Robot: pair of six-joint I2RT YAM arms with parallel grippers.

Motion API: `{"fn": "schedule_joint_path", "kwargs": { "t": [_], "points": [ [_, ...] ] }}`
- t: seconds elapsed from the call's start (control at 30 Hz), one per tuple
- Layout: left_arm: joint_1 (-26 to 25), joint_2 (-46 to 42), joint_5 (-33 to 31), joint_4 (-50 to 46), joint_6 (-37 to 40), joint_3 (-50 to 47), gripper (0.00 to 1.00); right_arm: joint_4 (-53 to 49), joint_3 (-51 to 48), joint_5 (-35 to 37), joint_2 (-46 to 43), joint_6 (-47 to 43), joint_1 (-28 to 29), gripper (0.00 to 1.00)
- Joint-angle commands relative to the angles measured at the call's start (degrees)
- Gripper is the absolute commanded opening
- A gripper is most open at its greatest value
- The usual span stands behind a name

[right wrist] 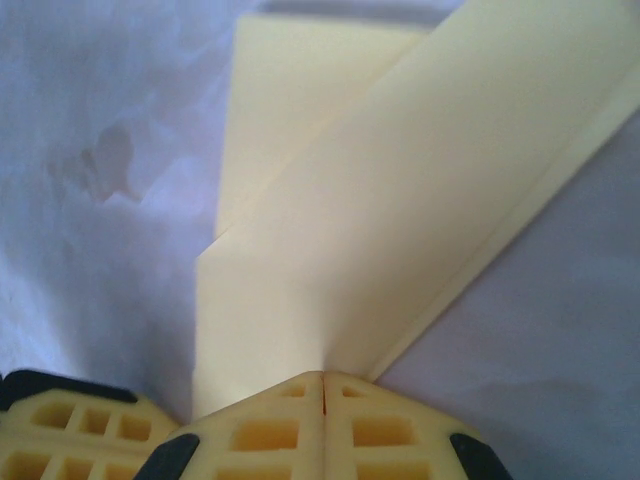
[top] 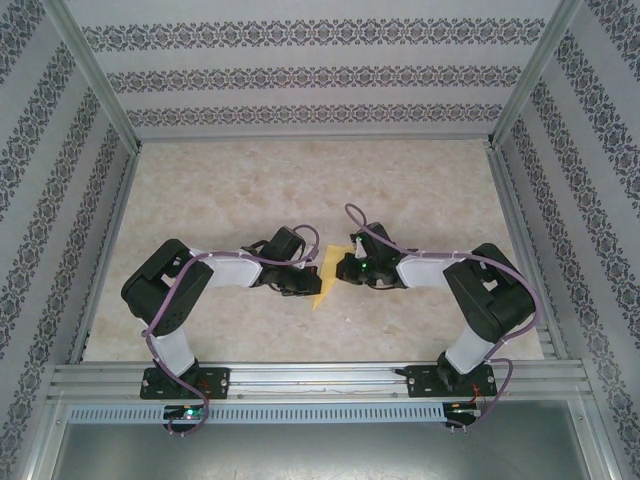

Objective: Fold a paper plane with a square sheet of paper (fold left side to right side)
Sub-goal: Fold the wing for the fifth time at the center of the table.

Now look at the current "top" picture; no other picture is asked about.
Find yellow paper sheet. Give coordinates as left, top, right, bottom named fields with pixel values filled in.
left=309, top=243, right=352, bottom=312

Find grey metal sheet panel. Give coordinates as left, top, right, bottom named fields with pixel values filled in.
left=49, top=422, right=601, bottom=480

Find right control board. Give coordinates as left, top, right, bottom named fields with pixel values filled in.
left=447, top=402, right=484, bottom=419

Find left control board green LED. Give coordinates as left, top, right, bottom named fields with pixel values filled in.
left=163, top=403, right=211, bottom=421

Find thin aluminium wall strip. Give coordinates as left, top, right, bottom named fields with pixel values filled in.
left=134, top=132, right=496, bottom=146

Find aluminium mounting rail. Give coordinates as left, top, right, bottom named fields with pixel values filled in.
left=47, top=362, right=594, bottom=401

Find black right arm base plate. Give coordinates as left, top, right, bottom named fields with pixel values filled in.
left=394, top=364, right=501, bottom=400

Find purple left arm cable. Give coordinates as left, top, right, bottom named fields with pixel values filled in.
left=141, top=224, right=322, bottom=435

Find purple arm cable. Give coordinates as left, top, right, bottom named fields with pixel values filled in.
left=343, top=202, right=544, bottom=431
left=141, top=224, right=322, bottom=435

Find aluminium table edge rail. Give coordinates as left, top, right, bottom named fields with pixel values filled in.
left=487, top=142, right=571, bottom=364
left=67, top=144, right=144, bottom=366

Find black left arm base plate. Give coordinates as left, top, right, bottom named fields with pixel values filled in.
left=141, top=366, right=232, bottom=401

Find grey slotted cable duct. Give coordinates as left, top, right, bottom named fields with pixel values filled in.
left=67, top=403, right=446, bottom=424

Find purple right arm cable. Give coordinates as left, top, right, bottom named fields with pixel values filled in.
left=343, top=202, right=544, bottom=431

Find aluminium frame post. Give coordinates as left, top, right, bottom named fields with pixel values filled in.
left=487, top=0, right=586, bottom=151
left=39, top=0, right=144, bottom=154

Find aluminium frame bar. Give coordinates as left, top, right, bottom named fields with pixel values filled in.
left=19, top=394, right=71, bottom=480
left=577, top=397, right=621, bottom=480

